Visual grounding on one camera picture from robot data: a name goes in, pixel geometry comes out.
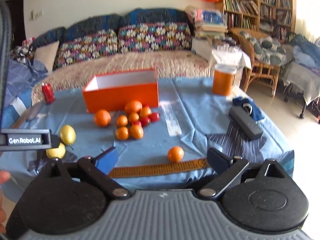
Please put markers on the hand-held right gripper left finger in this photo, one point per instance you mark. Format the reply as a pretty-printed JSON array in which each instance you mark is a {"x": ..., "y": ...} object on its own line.
[{"x": 107, "y": 160}]

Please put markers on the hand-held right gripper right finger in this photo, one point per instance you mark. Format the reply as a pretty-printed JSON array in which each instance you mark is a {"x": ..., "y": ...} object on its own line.
[{"x": 216, "y": 158}]

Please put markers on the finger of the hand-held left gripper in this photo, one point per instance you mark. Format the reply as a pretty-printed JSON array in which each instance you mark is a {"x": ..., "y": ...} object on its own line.
[{"x": 55, "y": 141}]

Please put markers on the yellow lemon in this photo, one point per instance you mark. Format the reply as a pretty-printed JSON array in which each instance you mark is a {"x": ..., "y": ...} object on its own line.
[
  {"x": 67, "y": 134},
  {"x": 55, "y": 152}
]

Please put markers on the large orange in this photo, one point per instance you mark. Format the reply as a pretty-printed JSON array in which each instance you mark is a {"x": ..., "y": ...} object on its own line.
[
  {"x": 102, "y": 118},
  {"x": 135, "y": 107}
]

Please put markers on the orange cardboard box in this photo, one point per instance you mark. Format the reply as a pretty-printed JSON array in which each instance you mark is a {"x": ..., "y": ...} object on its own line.
[{"x": 120, "y": 97}]

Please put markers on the person's left hand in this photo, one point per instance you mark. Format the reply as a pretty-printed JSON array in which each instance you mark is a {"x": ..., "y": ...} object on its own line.
[{"x": 3, "y": 177}]

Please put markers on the grey knife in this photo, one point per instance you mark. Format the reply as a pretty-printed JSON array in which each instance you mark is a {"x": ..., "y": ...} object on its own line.
[{"x": 33, "y": 112}]

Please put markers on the black rectangular device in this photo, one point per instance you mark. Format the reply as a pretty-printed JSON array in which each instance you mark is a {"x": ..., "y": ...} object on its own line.
[{"x": 247, "y": 126}]

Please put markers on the red soda can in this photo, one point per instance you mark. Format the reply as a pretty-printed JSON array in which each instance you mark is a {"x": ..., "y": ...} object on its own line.
[{"x": 47, "y": 93}]

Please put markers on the light blue tablecloth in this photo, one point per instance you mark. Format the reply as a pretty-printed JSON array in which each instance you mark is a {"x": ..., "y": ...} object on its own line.
[{"x": 190, "y": 110}]

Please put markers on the dark blue cloth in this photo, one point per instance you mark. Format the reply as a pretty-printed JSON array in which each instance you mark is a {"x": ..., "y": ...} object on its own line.
[{"x": 256, "y": 112}]

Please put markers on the blue plaid cloth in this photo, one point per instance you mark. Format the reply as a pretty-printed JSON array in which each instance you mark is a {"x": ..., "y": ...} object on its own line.
[{"x": 22, "y": 75}]

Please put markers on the orange jar with white lid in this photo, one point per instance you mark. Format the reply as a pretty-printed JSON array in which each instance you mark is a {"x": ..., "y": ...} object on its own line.
[{"x": 223, "y": 80}]

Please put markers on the white pillow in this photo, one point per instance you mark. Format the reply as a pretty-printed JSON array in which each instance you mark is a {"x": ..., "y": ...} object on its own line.
[{"x": 46, "y": 55}]

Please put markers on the patterned clothes pile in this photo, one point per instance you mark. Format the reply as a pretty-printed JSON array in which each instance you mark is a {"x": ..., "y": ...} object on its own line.
[{"x": 22, "y": 51}]

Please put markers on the rattan chair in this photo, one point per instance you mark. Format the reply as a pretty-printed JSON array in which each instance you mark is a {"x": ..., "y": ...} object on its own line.
[{"x": 260, "y": 75}]

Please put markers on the floral print cushion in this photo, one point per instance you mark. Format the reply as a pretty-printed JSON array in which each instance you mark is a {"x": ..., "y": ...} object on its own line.
[
  {"x": 87, "y": 47},
  {"x": 155, "y": 36}
]

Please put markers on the dark blue patterned cushion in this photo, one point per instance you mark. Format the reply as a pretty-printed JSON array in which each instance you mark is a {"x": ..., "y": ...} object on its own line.
[
  {"x": 95, "y": 25},
  {"x": 155, "y": 15},
  {"x": 50, "y": 37}
]

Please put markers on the sofa with quilted cover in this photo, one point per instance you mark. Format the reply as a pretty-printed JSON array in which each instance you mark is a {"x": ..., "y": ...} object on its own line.
[{"x": 140, "y": 60}]

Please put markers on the white covered side table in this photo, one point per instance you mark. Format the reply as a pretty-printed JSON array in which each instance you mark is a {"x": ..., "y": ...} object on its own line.
[{"x": 200, "y": 52}]

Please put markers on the stack of small boxes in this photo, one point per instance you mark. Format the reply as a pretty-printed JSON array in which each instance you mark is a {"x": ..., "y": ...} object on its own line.
[{"x": 226, "y": 46}]

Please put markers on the chair with white cover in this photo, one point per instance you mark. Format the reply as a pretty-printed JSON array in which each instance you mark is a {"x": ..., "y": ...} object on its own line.
[{"x": 300, "y": 80}]

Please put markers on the dark wooden door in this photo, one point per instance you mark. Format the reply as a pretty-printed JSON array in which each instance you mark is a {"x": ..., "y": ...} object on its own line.
[{"x": 16, "y": 22}]

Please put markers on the grey patterned chair cushion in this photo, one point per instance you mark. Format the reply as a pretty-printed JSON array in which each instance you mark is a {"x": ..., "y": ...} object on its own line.
[{"x": 267, "y": 50}]

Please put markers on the stack of books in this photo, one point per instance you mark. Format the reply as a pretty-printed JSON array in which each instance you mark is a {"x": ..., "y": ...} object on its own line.
[{"x": 211, "y": 31}]

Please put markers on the blue clothes pile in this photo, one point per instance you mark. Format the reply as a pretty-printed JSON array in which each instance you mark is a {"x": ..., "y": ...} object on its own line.
[{"x": 305, "y": 50}]

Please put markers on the plastic bag with blue packet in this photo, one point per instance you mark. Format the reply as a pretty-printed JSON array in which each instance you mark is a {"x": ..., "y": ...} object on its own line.
[{"x": 207, "y": 16}]

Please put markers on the wooden bookshelf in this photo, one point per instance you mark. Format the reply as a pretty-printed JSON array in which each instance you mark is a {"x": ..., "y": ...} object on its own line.
[{"x": 265, "y": 5}]

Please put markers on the white wall switch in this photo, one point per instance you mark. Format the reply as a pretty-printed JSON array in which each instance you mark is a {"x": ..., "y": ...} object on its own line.
[{"x": 37, "y": 15}]

